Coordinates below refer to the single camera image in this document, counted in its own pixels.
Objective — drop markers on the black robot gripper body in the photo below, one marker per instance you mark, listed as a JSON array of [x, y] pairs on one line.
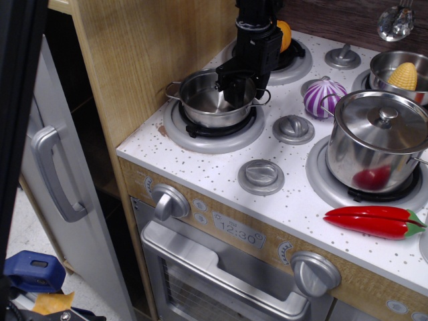
[[255, 20]]

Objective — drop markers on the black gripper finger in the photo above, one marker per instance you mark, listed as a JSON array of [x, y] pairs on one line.
[[240, 92]]

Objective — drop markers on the small steel two-handled pan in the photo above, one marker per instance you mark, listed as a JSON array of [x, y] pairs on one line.
[[205, 105]]

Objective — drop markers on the steel pan back right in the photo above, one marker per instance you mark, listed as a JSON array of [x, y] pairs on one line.
[[384, 64]]

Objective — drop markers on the back left black burner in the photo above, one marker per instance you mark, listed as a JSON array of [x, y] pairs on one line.
[[291, 57]]

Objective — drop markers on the black burner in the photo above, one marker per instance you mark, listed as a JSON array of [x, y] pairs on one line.
[[194, 130], [405, 190], [291, 57]]

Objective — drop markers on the orange toy pumpkin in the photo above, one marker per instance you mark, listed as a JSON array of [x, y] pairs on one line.
[[286, 35]]

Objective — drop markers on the front left black burner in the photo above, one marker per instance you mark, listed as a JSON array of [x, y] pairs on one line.
[[194, 130]]

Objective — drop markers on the grey stovetop knob middle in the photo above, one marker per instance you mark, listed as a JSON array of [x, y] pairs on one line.
[[294, 130]]

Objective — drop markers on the grey stovetop knob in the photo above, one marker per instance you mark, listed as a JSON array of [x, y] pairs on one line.
[[294, 130], [343, 58], [261, 177]]

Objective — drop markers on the purple striped toy onion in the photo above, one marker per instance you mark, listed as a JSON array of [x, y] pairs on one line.
[[321, 97]]

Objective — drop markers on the grey stovetop knob back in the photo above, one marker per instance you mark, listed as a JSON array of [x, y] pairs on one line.
[[343, 58]]

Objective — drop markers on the grey stovetop knob front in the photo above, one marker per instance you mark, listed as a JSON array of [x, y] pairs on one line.
[[261, 177]]

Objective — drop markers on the left oven dial knob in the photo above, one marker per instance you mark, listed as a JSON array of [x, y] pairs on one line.
[[169, 202]]

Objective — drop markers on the oven dial knob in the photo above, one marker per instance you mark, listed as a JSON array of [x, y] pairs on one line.
[[169, 202], [314, 274]]

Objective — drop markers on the hanging steel ladle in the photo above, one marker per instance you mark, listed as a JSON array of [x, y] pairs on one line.
[[396, 22]]

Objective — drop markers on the large steel pot with lid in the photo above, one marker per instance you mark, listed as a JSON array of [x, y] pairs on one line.
[[377, 140]]

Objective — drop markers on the yellow toy corn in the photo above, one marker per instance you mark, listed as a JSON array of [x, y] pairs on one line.
[[404, 77]]

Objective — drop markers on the front right black burner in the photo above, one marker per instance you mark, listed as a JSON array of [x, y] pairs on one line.
[[405, 190]]

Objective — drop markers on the silver oven door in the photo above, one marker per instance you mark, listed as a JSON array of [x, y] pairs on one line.
[[195, 276]]

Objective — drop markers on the red toy chili pepper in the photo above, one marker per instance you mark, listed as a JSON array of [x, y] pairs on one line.
[[381, 221]]

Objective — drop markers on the right oven dial knob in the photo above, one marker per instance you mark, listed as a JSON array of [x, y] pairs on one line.
[[314, 274]]

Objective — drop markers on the grey fridge door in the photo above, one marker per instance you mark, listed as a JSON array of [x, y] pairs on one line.
[[85, 245]]

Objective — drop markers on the black pole foreground left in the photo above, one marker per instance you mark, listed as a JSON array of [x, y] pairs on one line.
[[22, 27]]

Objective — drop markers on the blue clamp tool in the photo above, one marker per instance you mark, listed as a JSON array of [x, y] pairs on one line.
[[35, 272]]

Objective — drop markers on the grey fridge door handle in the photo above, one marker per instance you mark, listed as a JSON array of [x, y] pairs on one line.
[[42, 145]]

